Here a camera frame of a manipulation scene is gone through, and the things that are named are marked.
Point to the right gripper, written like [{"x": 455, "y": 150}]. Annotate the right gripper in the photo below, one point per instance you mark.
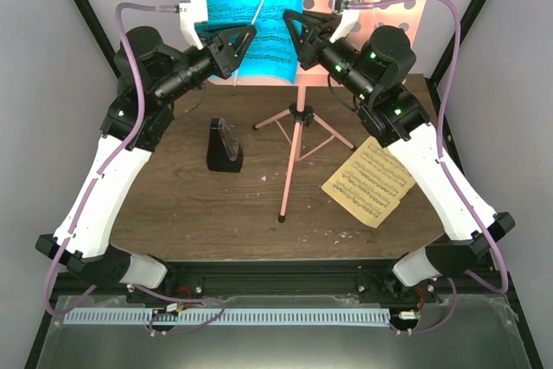
[{"x": 314, "y": 40}]

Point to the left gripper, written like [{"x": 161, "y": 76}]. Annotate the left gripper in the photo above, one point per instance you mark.
[{"x": 222, "y": 52}]

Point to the pink music stand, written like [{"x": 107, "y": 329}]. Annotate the pink music stand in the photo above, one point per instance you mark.
[{"x": 364, "y": 46}]

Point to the black metronome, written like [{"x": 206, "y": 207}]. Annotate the black metronome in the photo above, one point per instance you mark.
[{"x": 217, "y": 159}]

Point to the yellow sheet music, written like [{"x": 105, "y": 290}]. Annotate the yellow sheet music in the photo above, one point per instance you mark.
[{"x": 370, "y": 183}]

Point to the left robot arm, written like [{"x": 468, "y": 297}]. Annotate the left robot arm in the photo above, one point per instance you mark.
[{"x": 133, "y": 127}]

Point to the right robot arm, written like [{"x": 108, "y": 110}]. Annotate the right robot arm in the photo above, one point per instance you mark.
[{"x": 471, "y": 226}]

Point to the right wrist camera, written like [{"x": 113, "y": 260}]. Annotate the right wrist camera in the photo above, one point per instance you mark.
[{"x": 348, "y": 18}]

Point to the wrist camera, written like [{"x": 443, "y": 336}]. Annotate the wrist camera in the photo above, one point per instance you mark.
[
  {"x": 192, "y": 12},
  {"x": 348, "y": 18}
]

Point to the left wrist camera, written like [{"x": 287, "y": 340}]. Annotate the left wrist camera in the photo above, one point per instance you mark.
[{"x": 192, "y": 12}]

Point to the right black frame post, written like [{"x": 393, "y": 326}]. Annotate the right black frame post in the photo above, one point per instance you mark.
[{"x": 468, "y": 19}]

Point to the black frame post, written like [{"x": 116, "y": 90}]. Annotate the black frame post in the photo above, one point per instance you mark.
[
  {"x": 98, "y": 33},
  {"x": 468, "y": 19}
]

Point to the left black frame post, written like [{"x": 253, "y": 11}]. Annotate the left black frame post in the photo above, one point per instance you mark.
[{"x": 98, "y": 33}]

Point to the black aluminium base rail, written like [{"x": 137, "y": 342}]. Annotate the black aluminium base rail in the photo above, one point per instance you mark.
[{"x": 364, "y": 278}]

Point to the light blue slotted cable duct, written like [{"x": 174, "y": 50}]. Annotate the light blue slotted cable duct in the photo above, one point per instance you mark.
[{"x": 232, "y": 317}]

